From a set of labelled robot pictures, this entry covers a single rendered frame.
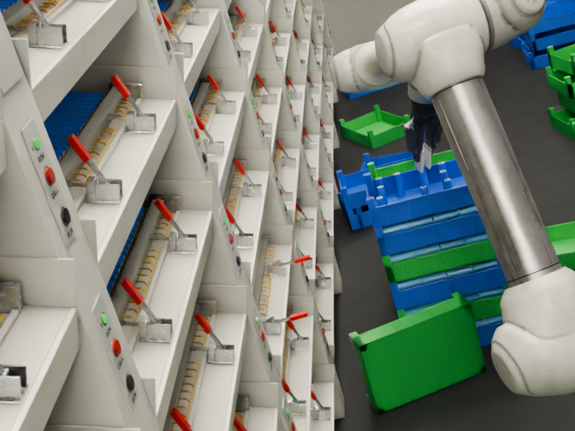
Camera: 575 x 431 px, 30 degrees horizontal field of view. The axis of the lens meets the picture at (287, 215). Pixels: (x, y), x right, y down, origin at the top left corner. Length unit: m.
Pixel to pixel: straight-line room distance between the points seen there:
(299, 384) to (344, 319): 0.90
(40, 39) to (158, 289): 0.42
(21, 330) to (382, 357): 1.73
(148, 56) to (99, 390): 0.72
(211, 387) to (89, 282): 0.55
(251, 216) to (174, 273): 0.69
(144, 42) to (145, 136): 0.21
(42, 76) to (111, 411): 0.34
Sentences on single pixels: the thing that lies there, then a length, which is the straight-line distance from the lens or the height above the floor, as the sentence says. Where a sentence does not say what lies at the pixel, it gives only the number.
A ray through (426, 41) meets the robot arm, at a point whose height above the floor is 0.98.
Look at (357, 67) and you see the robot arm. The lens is 2.49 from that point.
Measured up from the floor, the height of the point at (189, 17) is 1.10.
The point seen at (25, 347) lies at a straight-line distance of 0.98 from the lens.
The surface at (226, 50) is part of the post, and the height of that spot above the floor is 0.98.
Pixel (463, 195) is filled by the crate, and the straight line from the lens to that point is 2.70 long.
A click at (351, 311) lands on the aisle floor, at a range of 3.23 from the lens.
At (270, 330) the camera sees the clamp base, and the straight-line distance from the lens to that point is 2.13.
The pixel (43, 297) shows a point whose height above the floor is 1.09.
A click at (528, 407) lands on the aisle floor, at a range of 2.62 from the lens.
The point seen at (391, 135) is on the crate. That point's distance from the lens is 4.55.
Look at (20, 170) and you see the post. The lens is 1.00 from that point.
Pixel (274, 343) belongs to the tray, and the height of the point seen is 0.50.
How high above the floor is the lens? 1.46
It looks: 21 degrees down
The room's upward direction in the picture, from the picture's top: 17 degrees counter-clockwise
